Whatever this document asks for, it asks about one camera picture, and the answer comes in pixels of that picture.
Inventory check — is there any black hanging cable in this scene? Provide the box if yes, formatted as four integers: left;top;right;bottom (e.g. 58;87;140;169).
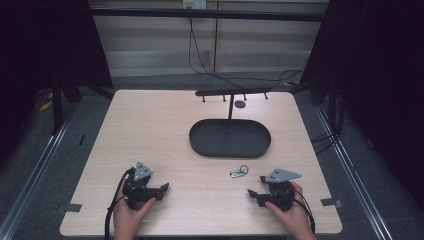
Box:
187;16;309;90

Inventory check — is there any black horizontal frame bar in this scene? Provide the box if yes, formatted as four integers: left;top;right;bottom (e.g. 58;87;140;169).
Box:
89;7;329;23

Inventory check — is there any metal floor rail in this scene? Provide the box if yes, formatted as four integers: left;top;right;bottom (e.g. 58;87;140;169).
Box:
0;103;79;240
313;104;396;240

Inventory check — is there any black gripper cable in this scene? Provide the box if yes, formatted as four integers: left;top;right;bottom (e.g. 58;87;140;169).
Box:
104;168;135;240
292;197;317;235

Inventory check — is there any black curtain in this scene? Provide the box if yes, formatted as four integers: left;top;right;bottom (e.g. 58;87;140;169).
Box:
289;0;424;214
0;0;114;168

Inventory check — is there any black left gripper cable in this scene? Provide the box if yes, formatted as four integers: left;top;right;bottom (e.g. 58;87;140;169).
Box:
104;168;135;240

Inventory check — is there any metal key ring with carabiner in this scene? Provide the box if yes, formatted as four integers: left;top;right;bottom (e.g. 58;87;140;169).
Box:
229;164;250;179

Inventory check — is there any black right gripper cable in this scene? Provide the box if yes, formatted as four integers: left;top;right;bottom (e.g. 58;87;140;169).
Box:
292;197;317;235

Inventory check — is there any yellow floor scrap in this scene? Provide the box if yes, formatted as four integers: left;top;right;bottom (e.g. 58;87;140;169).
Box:
37;99;54;113

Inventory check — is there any grey tape strip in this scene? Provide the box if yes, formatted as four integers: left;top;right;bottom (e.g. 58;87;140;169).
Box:
55;202;83;215
320;197;344;209

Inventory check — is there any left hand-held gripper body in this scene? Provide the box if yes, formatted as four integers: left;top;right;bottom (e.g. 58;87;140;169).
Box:
122;161;158;211

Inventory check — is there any person's right hand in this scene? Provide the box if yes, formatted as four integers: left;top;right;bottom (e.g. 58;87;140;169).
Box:
264;181;318;240

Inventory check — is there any black key rack with tray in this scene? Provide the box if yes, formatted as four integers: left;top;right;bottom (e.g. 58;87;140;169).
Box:
188;87;272;159

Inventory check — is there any white wall socket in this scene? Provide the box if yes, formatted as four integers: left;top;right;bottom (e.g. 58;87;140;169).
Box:
182;0;208;10

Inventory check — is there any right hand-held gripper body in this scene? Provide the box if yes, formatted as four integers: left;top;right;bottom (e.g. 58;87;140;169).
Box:
259;167;303;213

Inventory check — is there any black cable bundle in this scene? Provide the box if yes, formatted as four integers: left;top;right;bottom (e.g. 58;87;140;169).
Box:
310;89;346;156

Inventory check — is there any person's left hand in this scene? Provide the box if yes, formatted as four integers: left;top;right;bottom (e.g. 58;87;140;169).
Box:
112;175;157;240

